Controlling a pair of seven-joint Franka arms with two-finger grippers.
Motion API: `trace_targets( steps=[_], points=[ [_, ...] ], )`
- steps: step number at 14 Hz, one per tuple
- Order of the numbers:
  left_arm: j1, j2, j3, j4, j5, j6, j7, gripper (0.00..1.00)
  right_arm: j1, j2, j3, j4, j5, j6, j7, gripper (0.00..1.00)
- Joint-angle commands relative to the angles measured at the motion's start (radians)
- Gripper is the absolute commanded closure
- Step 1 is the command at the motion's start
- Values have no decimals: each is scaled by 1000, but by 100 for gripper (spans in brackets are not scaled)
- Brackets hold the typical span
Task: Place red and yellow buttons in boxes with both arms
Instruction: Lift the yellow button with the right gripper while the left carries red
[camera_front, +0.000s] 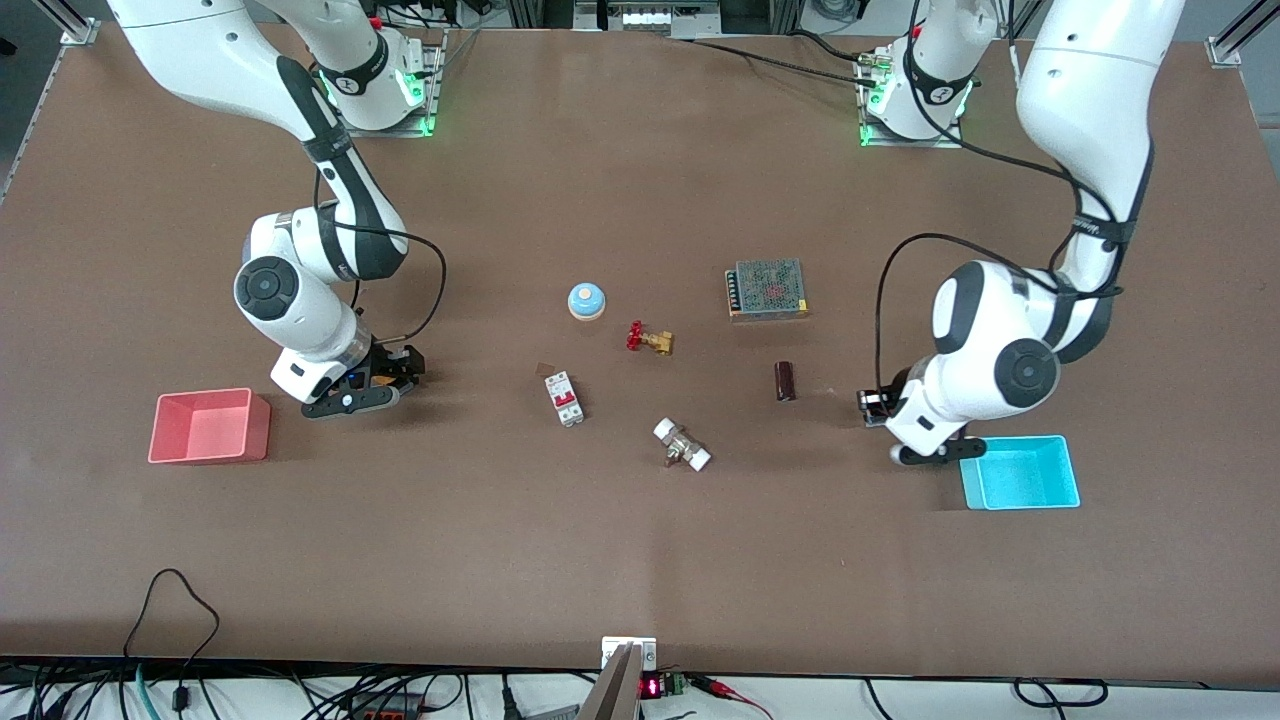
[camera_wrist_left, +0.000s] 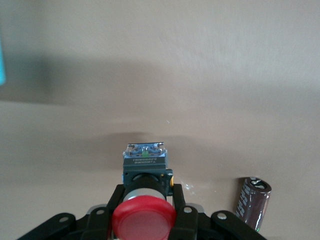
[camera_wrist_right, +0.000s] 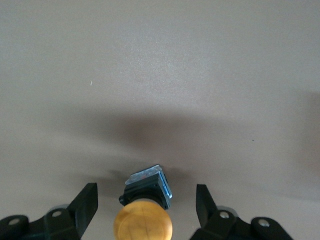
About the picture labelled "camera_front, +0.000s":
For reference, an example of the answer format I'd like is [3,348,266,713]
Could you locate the white circuit breaker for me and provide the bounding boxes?
[544,371,586,428]

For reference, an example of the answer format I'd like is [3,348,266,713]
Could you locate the cyan plastic box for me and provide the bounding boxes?
[960,435,1081,512]

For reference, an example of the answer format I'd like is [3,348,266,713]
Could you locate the metal mesh power supply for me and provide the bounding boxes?
[725,258,810,323]

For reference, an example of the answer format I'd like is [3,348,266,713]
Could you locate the pink plastic box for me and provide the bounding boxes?
[148,388,271,465]

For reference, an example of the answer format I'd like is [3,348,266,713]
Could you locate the metal fitting with white caps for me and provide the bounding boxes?
[652,417,713,473]

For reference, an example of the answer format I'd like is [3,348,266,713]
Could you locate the red clip lead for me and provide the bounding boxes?
[690,675,776,720]

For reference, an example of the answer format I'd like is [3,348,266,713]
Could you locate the white power strip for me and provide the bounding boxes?
[598,0,721,39]

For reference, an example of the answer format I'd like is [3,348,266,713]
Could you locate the brass valve with red handle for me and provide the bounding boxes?
[626,320,676,357]

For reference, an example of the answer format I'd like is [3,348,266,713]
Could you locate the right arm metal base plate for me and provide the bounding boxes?
[331,28,447,139]

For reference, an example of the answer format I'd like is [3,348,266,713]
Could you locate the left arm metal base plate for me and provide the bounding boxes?
[858,45,966,150]

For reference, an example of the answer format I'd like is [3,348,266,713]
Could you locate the black looped cable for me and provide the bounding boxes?
[122,569,221,713]

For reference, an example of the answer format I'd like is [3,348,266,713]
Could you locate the black coiled cable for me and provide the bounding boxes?
[1013,678,1109,709]

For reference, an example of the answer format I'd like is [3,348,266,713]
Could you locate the black cable on table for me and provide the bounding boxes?
[790,28,879,65]
[690,38,883,89]

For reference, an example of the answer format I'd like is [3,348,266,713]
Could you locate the white mounting bracket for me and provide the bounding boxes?
[601,636,659,671]

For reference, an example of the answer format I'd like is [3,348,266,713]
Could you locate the grey camera mount bar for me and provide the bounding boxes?
[578,643,643,720]

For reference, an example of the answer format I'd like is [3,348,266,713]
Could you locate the aluminium frame profile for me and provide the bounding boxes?
[1207,0,1280,69]
[35,0,101,47]

